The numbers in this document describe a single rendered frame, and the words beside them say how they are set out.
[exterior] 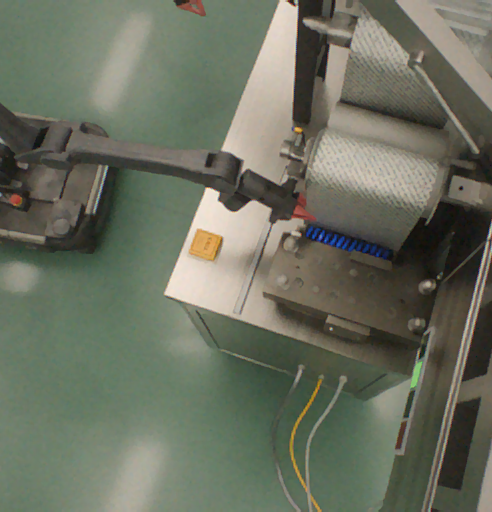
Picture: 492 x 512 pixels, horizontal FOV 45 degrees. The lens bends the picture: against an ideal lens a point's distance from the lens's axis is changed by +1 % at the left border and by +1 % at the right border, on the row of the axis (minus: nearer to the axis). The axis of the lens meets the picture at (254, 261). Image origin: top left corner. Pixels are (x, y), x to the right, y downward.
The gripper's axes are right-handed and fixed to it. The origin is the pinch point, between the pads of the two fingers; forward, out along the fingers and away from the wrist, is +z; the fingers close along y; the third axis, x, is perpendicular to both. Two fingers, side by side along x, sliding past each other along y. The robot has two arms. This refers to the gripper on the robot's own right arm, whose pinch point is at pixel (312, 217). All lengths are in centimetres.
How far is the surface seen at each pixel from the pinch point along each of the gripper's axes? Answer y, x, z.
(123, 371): 45, -123, 0
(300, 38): -33.1, 8.5, -21.0
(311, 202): 0.3, 7.3, -4.9
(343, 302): 16.5, 2.3, 13.3
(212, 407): 46, -104, 34
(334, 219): 0.3, 5.1, 3.0
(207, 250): 11.5, -24.7, -14.1
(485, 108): 14, 76, -21
